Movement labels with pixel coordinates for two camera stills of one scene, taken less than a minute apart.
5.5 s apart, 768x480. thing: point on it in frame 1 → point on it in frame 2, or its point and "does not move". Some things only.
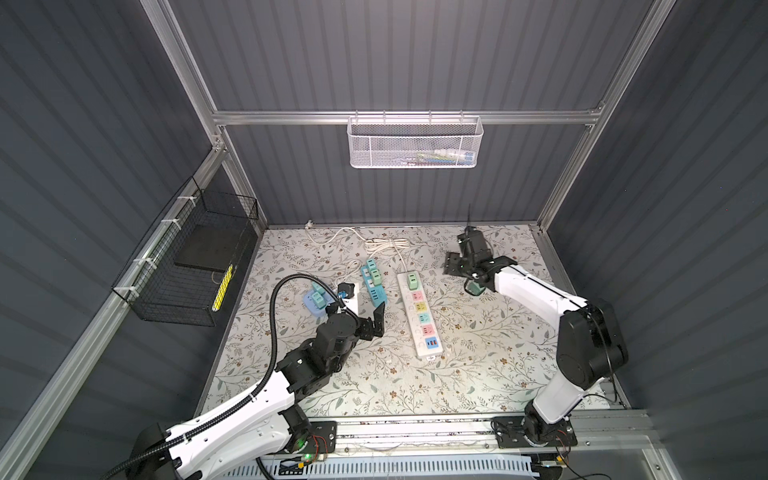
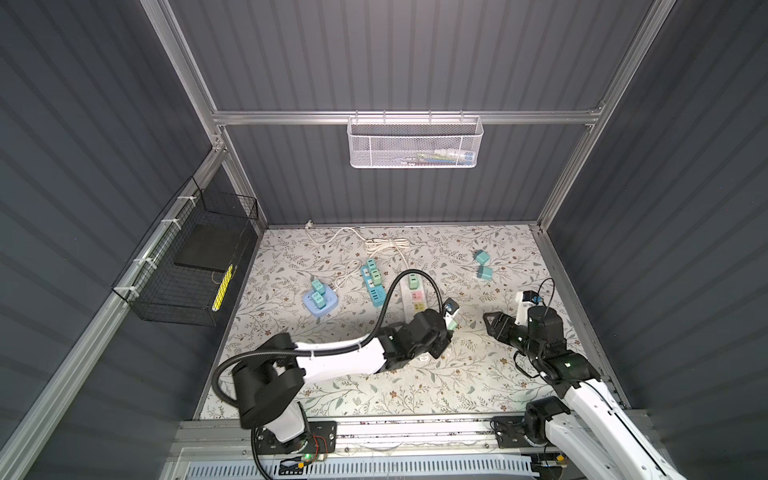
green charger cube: x=377 y=278 does not move
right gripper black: x=450 y=263 → x=502 y=322
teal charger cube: x=318 y=288 does not move
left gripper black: x=367 y=332 → x=443 y=343
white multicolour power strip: x=419 y=315 does not move
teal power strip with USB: x=377 y=292 does not move
